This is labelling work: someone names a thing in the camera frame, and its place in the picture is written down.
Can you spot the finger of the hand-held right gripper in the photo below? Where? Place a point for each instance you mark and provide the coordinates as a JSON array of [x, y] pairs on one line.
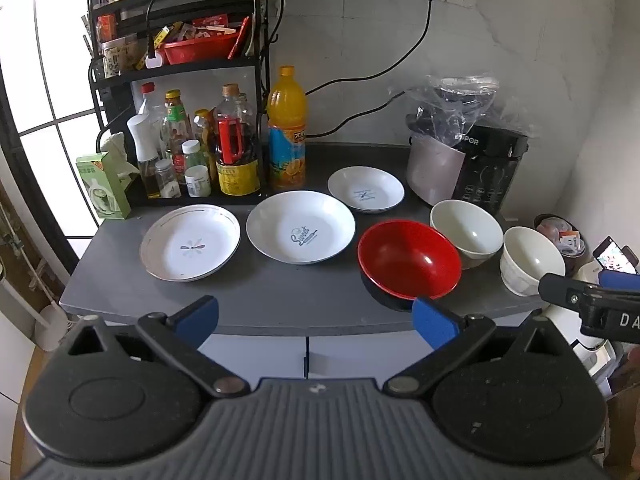
[[620, 281], [560, 290]]

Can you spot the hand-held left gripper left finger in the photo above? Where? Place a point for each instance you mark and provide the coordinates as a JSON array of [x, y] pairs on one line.
[[200, 316]]

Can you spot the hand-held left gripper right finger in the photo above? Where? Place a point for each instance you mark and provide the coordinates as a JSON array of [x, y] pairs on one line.
[[434, 321]]

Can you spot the small white bowl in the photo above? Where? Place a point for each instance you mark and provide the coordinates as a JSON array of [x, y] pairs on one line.
[[527, 260]]

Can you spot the red bowl with black outside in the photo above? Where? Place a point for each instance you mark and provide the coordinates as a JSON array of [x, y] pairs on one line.
[[407, 260]]

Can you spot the white plate with flower print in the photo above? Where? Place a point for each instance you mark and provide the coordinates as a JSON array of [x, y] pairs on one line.
[[190, 242]]

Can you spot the wide white bowl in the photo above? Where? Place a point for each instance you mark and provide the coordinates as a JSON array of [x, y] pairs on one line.
[[467, 230]]

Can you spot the large white plate script print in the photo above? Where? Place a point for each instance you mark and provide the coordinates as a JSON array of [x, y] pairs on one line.
[[300, 227]]

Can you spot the small white plate blue print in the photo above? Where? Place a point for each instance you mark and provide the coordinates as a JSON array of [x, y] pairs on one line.
[[366, 190]]

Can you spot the smartphone with lit screen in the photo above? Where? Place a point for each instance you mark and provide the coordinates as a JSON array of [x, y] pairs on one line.
[[612, 257]]

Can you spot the white plastic appliance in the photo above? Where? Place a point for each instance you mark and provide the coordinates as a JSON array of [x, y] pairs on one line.
[[565, 325]]

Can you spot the brown pot with sachets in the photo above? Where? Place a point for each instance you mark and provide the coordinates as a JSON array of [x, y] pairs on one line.
[[560, 240]]

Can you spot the grey base cabinet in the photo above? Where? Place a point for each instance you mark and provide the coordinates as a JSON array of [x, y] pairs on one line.
[[260, 355]]

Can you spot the white plastic bottle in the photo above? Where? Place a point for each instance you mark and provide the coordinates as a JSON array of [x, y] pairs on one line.
[[198, 182]]

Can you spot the clear spice jar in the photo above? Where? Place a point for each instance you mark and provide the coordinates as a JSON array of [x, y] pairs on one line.
[[166, 180]]

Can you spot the electric pressure cooker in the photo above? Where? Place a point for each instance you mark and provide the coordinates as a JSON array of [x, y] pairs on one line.
[[465, 170]]

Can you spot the green carton box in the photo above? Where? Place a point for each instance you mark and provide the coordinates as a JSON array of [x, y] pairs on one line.
[[102, 187]]

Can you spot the jar with white cap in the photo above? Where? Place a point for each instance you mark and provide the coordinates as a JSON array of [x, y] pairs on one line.
[[192, 152]]

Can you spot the dark sauce bottle yellow label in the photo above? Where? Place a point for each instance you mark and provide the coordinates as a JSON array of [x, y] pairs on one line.
[[236, 155]]

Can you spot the white oil spray bottle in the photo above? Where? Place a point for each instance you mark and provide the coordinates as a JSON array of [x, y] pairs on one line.
[[146, 150]]

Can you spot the white crumpled cloth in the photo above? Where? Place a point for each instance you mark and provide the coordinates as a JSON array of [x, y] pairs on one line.
[[120, 155]]

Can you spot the orange juice bottle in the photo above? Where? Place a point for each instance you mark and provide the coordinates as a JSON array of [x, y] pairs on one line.
[[286, 130]]

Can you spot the clear plastic bag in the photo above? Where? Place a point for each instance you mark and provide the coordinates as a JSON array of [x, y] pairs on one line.
[[460, 95]]

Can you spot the black metal shelf rack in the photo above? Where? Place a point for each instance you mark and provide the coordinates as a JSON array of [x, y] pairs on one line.
[[200, 66]]

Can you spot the white charger plug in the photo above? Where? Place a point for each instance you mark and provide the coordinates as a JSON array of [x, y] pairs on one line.
[[153, 60]]

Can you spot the red plastic basket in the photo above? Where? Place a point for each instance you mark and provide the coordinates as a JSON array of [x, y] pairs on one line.
[[197, 47]]

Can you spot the clear jar of dried food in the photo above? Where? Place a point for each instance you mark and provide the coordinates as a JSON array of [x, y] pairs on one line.
[[119, 57]]

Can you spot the red flat packet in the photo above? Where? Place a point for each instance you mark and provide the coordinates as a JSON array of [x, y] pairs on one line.
[[240, 37]]

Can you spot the window with black frame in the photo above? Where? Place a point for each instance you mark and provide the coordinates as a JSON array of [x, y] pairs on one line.
[[50, 85]]

